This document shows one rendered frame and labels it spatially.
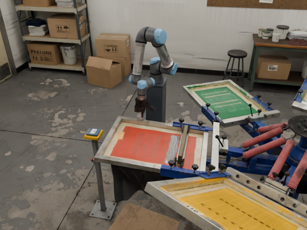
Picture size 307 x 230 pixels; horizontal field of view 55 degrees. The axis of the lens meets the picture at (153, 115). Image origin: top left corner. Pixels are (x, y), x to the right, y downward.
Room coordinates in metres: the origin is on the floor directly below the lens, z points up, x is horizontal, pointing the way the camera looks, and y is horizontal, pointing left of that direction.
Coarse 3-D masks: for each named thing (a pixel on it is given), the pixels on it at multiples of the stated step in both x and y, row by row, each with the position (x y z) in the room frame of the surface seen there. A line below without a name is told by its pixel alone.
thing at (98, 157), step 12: (120, 120) 2.15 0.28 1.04; (132, 120) 2.16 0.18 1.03; (144, 120) 2.16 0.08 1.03; (192, 132) 2.06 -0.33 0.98; (204, 132) 2.02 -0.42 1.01; (108, 144) 1.84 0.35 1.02; (204, 144) 1.86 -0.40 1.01; (96, 156) 1.67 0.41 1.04; (204, 156) 1.71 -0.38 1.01; (144, 168) 1.58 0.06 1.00; (156, 168) 1.56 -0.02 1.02; (204, 168) 1.58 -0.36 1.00
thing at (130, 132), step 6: (126, 126) 2.11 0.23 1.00; (126, 132) 2.02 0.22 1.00; (132, 132) 2.03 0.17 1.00; (144, 132) 2.03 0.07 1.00; (150, 132) 2.04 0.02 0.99; (156, 132) 2.04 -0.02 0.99; (162, 132) 2.04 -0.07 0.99; (126, 138) 1.94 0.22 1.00; (132, 138) 1.94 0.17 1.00; (162, 138) 1.96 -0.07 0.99; (168, 138) 1.96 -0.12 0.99; (192, 138) 1.98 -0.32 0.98; (162, 144) 1.88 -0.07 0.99; (168, 144) 1.89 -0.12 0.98; (192, 144) 1.90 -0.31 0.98; (186, 150) 1.82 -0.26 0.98; (192, 150) 1.82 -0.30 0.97
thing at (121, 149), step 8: (120, 144) 1.86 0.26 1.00; (128, 144) 1.86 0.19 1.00; (112, 152) 1.76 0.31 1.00; (120, 152) 1.76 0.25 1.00; (160, 152) 1.78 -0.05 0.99; (192, 152) 1.79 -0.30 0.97; (144, 160) 1.68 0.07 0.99; (152, 160) 1.69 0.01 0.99; (160, 160) 1.69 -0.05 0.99; (192, 160) 1.70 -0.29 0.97
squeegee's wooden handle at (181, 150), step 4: (184, 128) 1.96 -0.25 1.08; (184, 132) 1.91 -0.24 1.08; (184, 136) 1.85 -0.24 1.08; (184, 140) 1.80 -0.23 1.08; (180, 144) 1.76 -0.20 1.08; (184, 144) 1.76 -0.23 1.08; (180, 148) 1.70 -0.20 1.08; (180, 152) 1.66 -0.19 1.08; (180, 156) 1.62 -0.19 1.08; (180, 160) 1.62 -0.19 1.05
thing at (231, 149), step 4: (228, 148) 1.75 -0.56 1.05; (232, 148) 1.75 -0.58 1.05; (236, 148) 1.75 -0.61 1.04; (240, 148) 1.76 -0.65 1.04; (220, 152) 1.73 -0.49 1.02; (228, 152) 1.72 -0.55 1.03; (232, 152) 1.72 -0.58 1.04; (236, 152) 1.71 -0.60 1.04; (240, 152) 1.71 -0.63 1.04; (232, 156) 1.71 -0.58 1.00; (236, 156) 1.71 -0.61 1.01; (240, 156) 1.70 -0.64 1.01
